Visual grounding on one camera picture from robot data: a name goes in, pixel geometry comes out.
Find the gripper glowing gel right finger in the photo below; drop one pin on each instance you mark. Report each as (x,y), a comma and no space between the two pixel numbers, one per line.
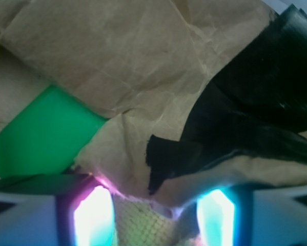
(253,215)

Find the yellow knitted cloth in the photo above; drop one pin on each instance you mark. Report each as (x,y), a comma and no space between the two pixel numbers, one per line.
(137,224)

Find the green plastic block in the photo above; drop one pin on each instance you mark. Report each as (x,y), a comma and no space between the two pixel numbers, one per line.
(47,135)

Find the gripper glowing gel left finger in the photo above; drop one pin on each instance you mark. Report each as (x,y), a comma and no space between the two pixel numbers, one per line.
(60,209)

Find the brown paper bag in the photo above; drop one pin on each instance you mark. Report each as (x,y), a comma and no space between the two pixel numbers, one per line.
(143,65)

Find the black tape back corner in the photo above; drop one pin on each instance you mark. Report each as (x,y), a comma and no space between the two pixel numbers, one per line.
(255,106)

